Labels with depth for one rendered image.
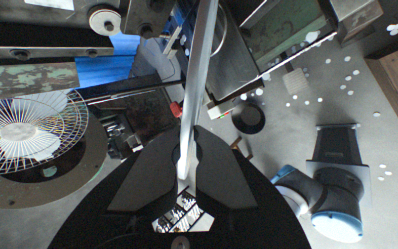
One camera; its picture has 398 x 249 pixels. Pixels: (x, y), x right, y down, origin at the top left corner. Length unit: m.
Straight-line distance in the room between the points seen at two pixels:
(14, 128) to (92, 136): 0.64
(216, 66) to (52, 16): 0.32
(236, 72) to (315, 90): 0.81
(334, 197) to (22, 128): 1.28
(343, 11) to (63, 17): 0.52
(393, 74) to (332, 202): 0.46
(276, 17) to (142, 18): 0.33
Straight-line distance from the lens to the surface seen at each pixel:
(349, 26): 0.48
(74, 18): 0.34
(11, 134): 1.01
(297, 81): 0.95
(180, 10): 0.50
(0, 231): 7.25
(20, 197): 1.57
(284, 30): 0.47
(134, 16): 0.32
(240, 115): 1.30
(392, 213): 1.50
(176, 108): 0.61
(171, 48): 0.61
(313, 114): 1.16
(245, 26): 0.47
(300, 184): 0.60
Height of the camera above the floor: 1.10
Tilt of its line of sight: 40 degrees down
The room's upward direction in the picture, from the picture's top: 117 degrees counter-clockwise
